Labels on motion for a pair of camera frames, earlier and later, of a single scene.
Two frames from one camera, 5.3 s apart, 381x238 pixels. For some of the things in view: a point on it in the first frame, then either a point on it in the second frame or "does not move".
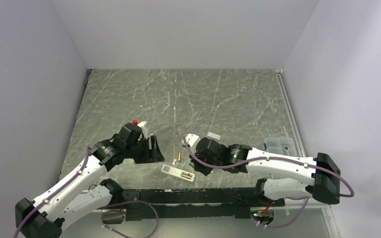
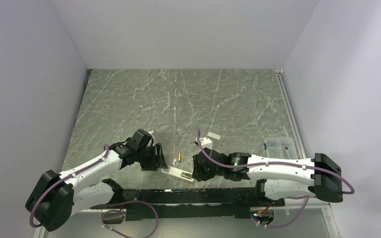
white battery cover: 214,136 does not move
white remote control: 178,172 does not move
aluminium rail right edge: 279,73 does not move
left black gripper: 151,155 → 157,161
